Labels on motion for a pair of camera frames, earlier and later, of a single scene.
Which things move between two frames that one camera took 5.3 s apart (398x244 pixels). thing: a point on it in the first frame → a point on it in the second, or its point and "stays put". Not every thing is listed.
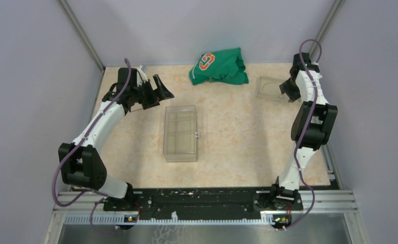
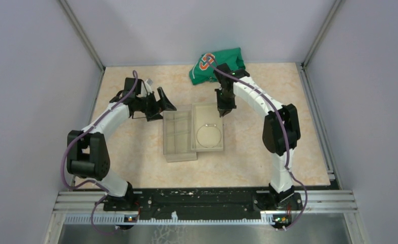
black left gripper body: (145, 94) → (148, 104)
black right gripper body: (291, 89) → (225, 101)
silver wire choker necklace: (279, 89) → (209, 136)
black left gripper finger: (163, 93) → (164, 102)
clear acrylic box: (180, 135) stays put
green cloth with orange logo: (222, 66) stays put
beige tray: (269, 86) → (207, 127)
